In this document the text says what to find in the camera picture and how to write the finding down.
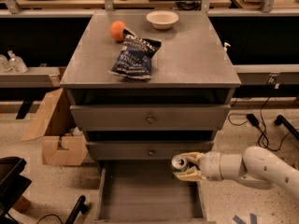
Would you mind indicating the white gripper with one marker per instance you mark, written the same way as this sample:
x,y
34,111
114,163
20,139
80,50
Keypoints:
x,y
210,166

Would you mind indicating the green soda can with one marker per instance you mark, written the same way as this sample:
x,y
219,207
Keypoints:
x,y
179,164

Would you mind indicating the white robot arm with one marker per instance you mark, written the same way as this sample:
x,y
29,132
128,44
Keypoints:
x,y
255,168

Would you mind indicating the grey middle drawer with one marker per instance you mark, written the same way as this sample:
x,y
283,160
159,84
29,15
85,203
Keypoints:
x,y
144,150

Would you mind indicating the grey open bottom drawer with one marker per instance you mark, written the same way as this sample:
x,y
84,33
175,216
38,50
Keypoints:
x,y
146,192

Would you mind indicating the grey drawer cabinet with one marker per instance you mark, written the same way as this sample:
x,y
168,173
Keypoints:
x,y
190,68

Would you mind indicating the grey top drawer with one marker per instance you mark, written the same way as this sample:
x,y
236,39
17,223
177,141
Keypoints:
x,y
149,117

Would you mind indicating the blue floor tape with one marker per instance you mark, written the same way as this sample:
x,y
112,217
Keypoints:
x,y
250,219

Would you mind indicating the black chair leg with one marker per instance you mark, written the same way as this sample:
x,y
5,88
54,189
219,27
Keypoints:
x,y
280,120

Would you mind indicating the blue chip bag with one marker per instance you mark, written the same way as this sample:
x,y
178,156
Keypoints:
x,y
134,60

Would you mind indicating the white pump dispenser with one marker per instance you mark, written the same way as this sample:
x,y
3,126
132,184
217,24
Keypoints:
x,y
226,46

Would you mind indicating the brown cardboard box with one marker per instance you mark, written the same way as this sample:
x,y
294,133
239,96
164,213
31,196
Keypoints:
x,y
54,123

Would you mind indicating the white paper bowl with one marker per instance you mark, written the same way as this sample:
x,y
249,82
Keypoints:
x,y
162,19

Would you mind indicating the orange fruit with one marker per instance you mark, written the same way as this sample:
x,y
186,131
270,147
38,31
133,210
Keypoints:
x,y
116,30

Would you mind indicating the black office chair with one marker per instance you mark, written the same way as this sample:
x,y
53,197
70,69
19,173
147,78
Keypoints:
x,y
12,185

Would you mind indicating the clear plastic bottle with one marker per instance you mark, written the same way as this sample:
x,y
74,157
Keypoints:
x,y
16,63

